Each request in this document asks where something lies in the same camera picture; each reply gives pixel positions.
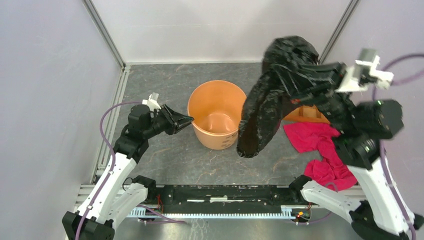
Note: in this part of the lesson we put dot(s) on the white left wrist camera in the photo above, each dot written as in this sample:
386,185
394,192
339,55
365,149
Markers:
152,102

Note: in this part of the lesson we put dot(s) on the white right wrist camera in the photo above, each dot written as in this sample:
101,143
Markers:
364,73

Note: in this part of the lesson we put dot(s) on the orange compartment tray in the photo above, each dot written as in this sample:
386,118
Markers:
308,114

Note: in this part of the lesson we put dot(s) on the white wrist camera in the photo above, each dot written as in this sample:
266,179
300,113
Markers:
152,102
364,73

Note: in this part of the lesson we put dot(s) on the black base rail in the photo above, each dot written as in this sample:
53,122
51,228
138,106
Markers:
223,199

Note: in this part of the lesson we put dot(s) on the black plastic trash bag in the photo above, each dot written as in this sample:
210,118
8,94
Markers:
268,102

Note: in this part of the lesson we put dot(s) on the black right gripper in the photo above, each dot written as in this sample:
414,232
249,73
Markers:
328,74

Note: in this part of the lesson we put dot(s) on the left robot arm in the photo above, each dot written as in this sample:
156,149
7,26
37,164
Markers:
98,217

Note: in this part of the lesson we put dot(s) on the orange plastic trash bin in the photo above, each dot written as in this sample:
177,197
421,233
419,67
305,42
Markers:
216,107

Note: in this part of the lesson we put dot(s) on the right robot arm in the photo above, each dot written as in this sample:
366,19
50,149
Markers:
382,215

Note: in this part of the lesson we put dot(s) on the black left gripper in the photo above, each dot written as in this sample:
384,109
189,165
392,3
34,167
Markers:
176,121

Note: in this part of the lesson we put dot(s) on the red cloth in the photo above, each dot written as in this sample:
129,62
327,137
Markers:
330,170

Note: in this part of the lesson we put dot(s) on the white comb cable strip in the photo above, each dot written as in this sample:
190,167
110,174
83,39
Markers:
285,213

